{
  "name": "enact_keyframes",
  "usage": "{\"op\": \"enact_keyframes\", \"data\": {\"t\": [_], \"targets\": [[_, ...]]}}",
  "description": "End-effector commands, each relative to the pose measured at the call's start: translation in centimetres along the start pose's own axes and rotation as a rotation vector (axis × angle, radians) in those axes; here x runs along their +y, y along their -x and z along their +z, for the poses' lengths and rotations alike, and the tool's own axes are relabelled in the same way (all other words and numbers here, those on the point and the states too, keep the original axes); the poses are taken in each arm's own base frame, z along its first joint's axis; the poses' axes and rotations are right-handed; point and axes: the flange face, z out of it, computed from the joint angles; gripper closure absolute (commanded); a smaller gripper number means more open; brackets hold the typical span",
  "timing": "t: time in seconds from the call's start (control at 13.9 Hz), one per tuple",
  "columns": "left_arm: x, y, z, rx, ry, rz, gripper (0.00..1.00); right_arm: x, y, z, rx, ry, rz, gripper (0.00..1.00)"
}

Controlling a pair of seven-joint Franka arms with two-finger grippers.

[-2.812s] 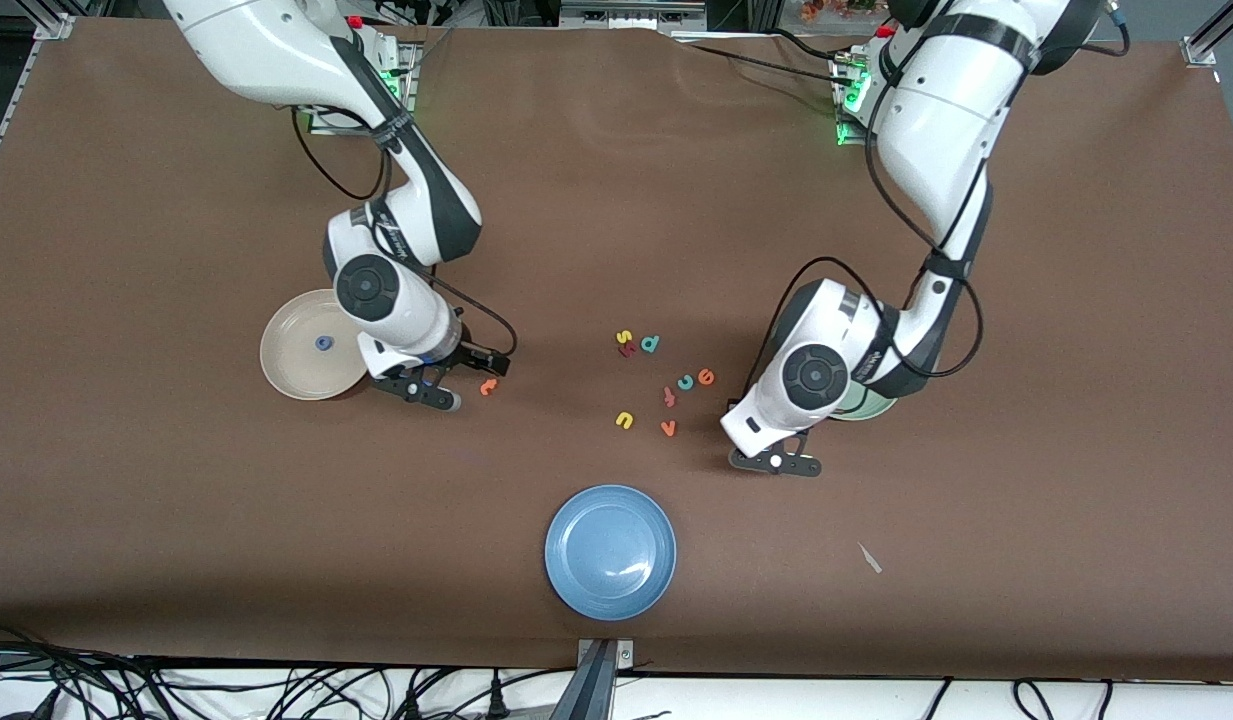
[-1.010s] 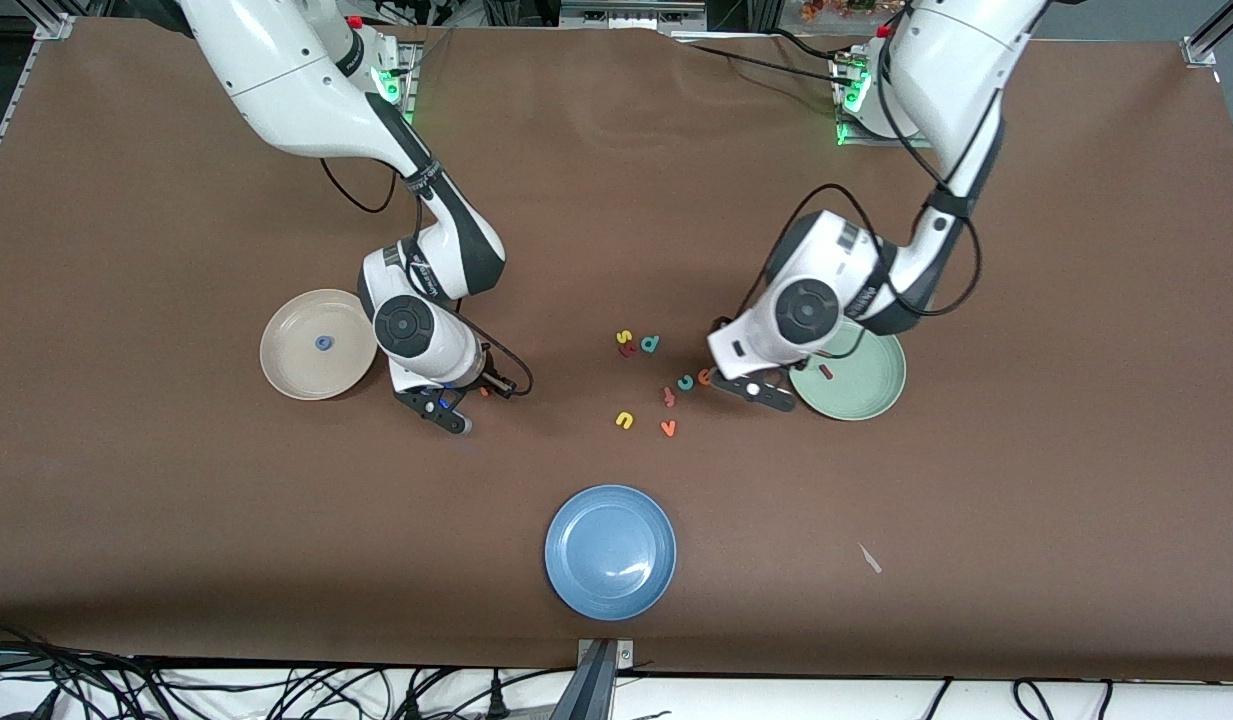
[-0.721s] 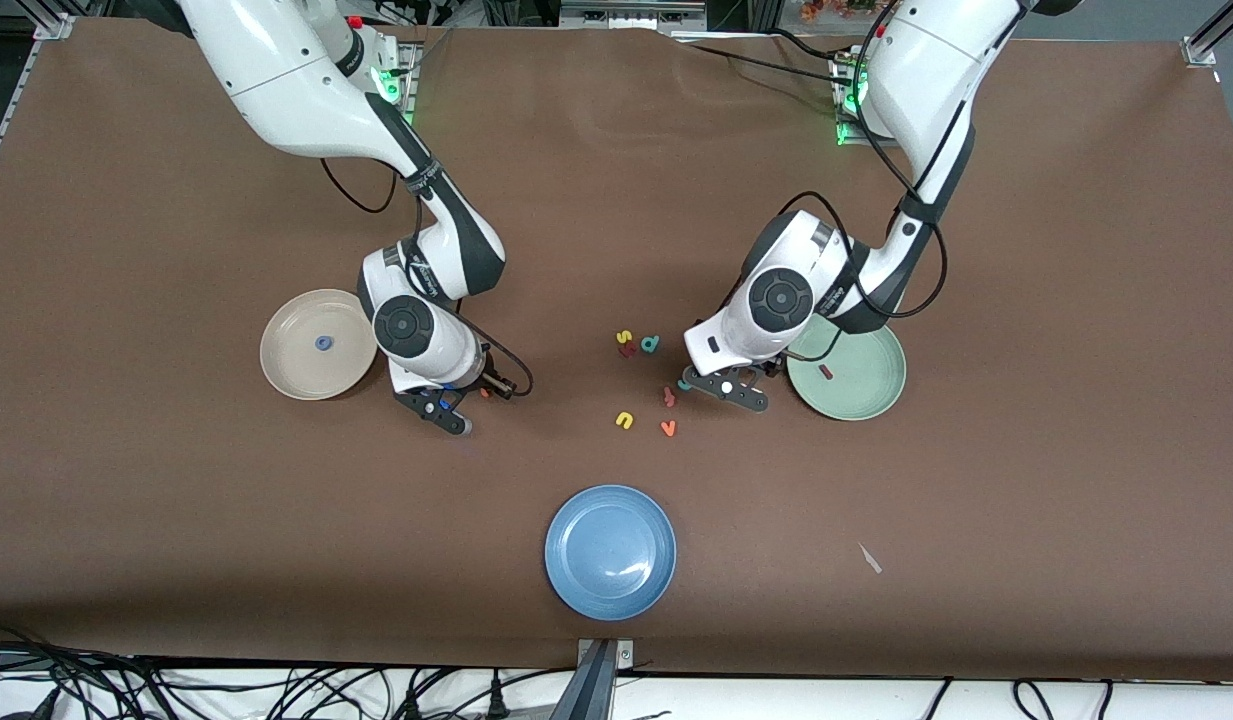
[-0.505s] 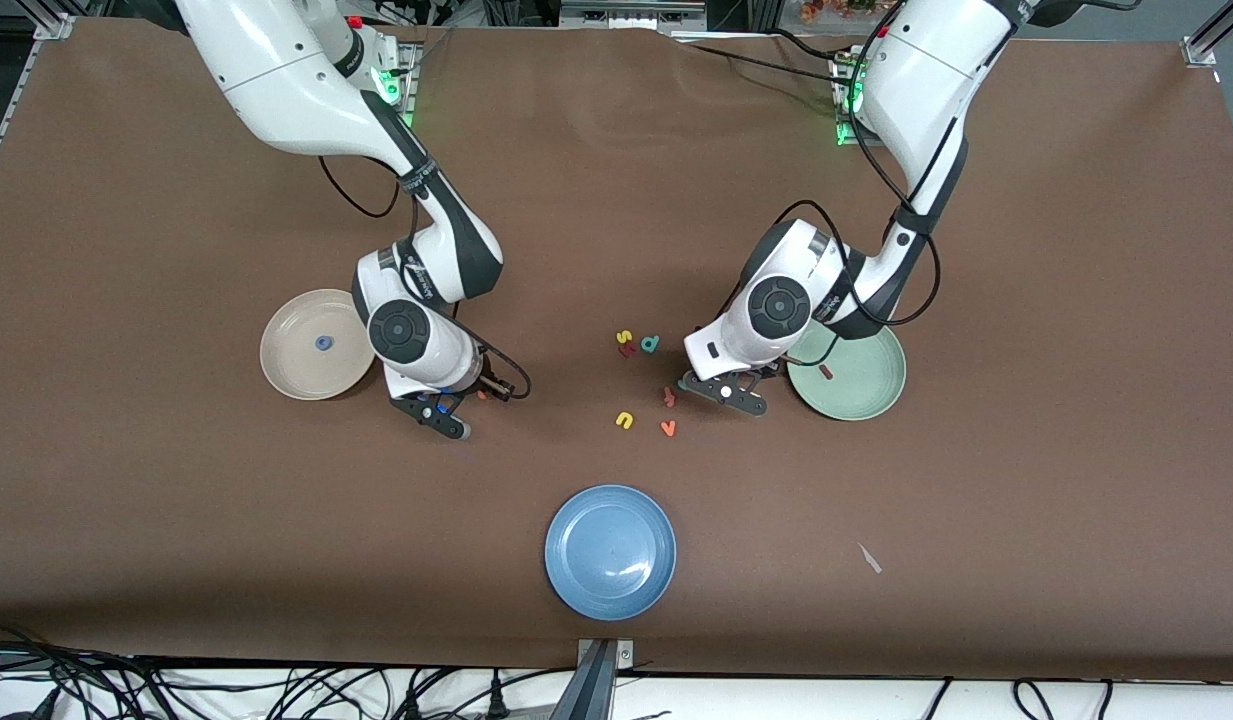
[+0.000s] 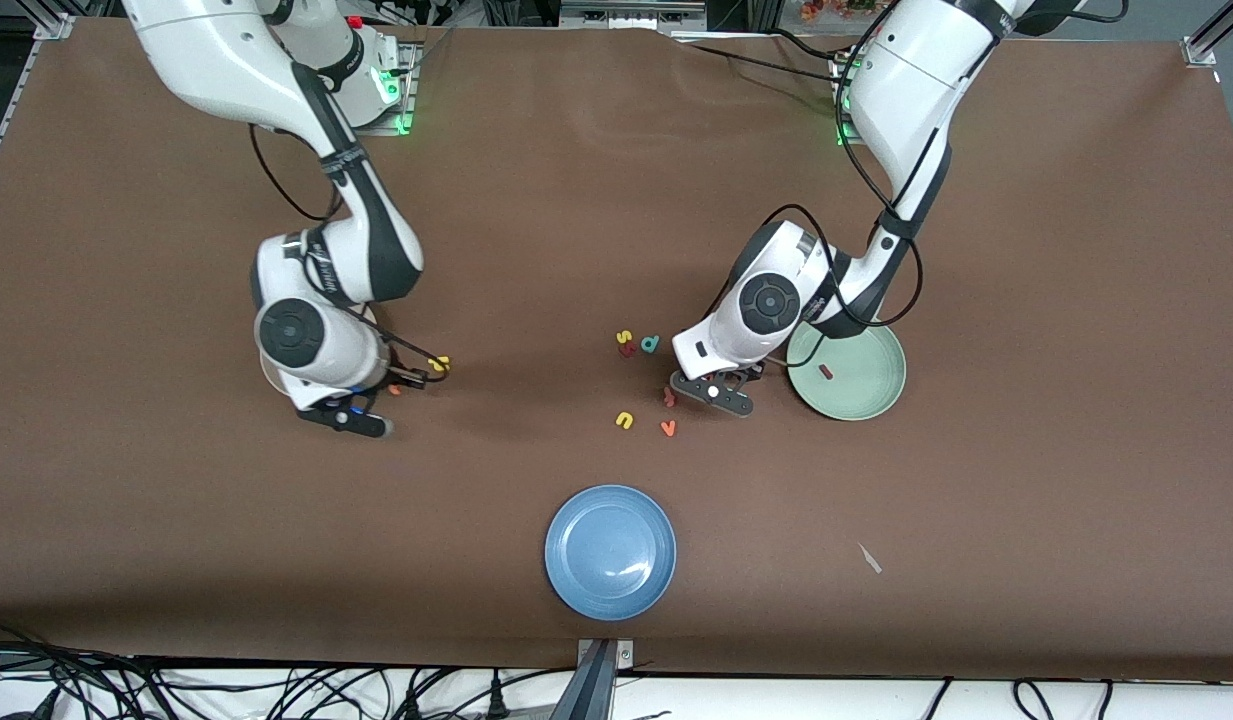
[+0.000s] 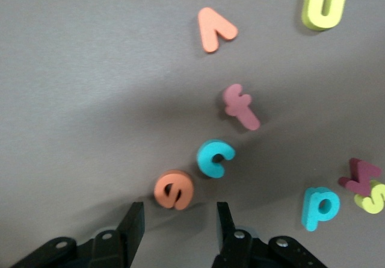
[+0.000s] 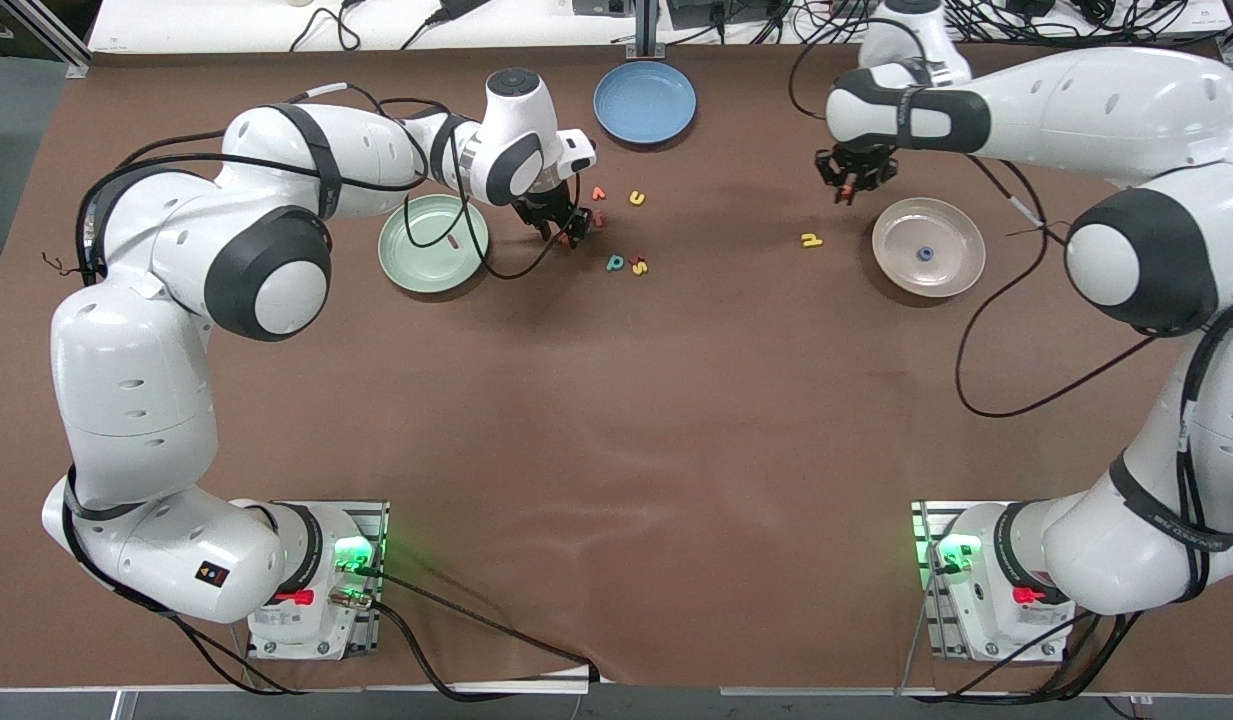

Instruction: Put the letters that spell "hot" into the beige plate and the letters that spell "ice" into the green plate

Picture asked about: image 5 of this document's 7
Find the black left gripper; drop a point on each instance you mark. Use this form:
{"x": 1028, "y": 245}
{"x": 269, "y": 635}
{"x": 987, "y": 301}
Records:
{"x": 747, "y": 373}

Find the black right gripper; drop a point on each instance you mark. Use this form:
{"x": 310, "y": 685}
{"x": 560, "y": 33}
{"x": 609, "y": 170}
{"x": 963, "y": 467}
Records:
{"x": 404, "y": 377}

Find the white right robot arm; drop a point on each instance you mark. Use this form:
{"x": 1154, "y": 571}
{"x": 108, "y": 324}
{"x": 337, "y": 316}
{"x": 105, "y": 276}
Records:
{"x": 216, "y": 60}

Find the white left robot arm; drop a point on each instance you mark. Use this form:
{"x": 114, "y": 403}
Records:
{"x": 906, "y": 90}

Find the pale green round plate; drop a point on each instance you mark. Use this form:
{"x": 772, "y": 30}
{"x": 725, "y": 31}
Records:
{"x": 856, "y": 390}

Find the blue round plate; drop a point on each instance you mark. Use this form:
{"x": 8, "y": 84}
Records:
{"x": 610, "y": 552}

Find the small white paper scrap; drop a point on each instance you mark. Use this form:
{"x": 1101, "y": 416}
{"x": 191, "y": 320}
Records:
{"x": 870, "y": 560}

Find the brown table cover sheet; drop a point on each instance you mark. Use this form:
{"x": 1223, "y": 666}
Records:
{"x": 176, "y": 500}

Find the black power plug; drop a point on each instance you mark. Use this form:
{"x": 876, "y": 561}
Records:
{"x": 497, "y": 700}
{"x": 413, "y": 708}

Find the orange dried flowers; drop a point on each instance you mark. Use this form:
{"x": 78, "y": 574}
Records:
{"x": 826, "y": 8}

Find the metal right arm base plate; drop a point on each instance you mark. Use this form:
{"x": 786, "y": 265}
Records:
{"x": 412, "y": 100}

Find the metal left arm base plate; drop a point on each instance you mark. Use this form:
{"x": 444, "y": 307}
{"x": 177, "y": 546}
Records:
{"x": 837, "y": 100}

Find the silver camera mount bracket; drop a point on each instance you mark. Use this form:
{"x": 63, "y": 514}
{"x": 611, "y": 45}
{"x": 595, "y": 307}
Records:
{"x": 624, "y": 655}

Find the silver metal frame piece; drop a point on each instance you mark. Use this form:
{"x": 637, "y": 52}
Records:
{"x": 631, "y": 18}

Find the aluminium frame rail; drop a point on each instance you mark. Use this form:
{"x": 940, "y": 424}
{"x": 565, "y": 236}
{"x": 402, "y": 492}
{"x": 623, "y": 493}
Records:
{"x": 48, "y": 27}
{"x": 1198, "y": 50}

